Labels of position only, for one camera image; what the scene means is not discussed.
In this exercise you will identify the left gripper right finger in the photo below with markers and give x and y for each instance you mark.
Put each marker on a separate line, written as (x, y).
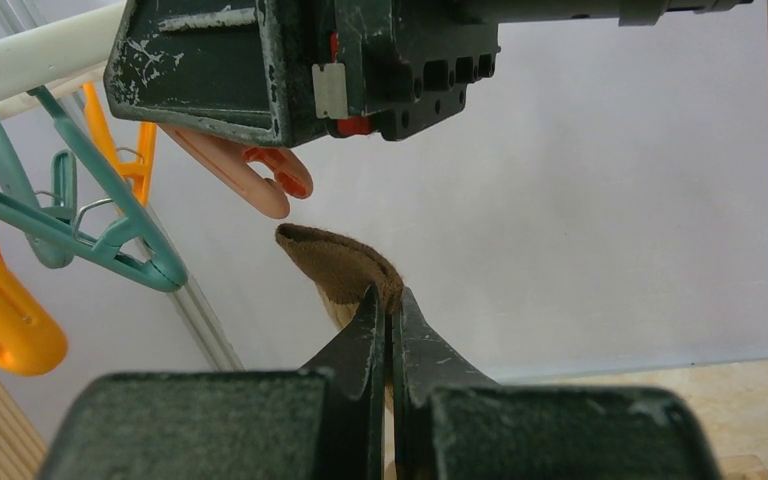
(454, 422)

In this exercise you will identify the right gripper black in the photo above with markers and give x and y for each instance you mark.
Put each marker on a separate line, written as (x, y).
(397, 68)

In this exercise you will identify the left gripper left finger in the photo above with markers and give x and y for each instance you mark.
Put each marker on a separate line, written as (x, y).
(321, 421)

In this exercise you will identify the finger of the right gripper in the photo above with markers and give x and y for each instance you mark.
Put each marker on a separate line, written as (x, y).
(240, 70)

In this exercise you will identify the brown sock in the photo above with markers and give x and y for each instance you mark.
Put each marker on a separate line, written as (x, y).
(341, 268)

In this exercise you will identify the white round clip hanger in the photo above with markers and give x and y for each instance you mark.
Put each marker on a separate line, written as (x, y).
(62, 56)

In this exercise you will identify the teal clothespin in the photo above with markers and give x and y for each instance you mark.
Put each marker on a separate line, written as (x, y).
(93, 214)

